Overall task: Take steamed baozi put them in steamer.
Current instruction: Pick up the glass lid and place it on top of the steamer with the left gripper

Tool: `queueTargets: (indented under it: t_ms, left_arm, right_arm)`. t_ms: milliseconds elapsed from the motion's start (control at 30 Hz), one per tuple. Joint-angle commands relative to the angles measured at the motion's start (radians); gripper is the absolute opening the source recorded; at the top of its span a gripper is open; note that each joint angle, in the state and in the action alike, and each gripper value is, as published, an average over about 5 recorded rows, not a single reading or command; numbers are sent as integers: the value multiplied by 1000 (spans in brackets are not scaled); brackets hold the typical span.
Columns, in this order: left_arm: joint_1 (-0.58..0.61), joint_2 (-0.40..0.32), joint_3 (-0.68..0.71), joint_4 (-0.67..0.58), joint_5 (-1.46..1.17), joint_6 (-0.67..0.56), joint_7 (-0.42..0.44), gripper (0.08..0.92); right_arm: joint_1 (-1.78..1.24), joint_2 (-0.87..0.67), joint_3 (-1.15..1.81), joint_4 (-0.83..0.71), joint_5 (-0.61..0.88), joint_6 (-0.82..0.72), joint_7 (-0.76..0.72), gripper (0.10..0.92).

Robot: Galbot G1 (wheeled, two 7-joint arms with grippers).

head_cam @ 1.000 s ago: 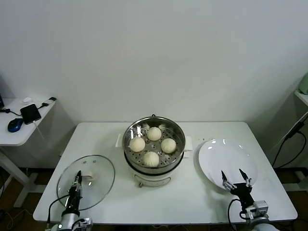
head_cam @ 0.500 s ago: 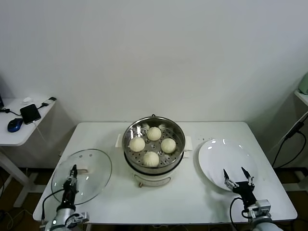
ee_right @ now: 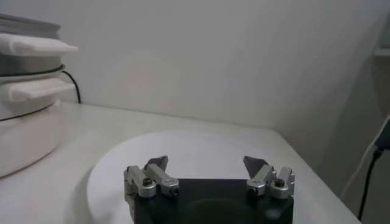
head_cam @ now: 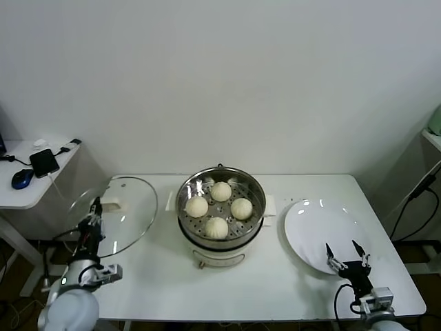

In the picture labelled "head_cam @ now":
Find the white side table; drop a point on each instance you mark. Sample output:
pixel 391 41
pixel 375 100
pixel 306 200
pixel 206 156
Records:
pixel 20 196

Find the white steamed baozi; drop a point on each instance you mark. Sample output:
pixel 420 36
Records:
pixel 221 191
pixel 241 208
pixel 197 207
pixel 217 227

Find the pale green object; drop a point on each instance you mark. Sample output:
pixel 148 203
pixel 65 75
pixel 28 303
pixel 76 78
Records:
pixel 435 120

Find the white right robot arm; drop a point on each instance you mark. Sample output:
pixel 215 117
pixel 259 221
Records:
pixel 382 320

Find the blue computer mouse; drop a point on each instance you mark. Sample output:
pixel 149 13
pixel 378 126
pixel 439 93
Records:
pixel 22 178

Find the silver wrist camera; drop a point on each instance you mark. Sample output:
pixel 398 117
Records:
pixel 379 296
pixel 110 273

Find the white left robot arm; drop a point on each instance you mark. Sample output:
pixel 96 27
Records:
pixel 72 307

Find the black smartphone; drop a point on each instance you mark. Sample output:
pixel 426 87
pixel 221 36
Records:
pixel 44 162

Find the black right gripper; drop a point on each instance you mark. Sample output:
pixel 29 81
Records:
pixel 356 276

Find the cream electric cooking pot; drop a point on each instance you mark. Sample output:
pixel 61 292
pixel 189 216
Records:
pixel 220 257

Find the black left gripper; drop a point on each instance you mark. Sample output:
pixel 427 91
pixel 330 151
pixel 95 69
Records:
pixel 89 241

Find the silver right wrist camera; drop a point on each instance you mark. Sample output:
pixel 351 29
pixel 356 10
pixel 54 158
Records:
pixel 379 296

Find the dark laptop screen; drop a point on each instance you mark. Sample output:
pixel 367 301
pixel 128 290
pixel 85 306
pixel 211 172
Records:
pixel 2 138

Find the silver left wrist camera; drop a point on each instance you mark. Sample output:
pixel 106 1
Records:
pixel 110 273

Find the perforated steel steamer basket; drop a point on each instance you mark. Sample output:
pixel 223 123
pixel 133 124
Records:
pixel 256 207

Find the round white plate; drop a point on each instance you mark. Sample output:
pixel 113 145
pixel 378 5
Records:
pixel 310 234

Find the small white earbud case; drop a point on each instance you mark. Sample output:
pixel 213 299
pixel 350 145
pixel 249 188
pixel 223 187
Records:
pixel 39 143

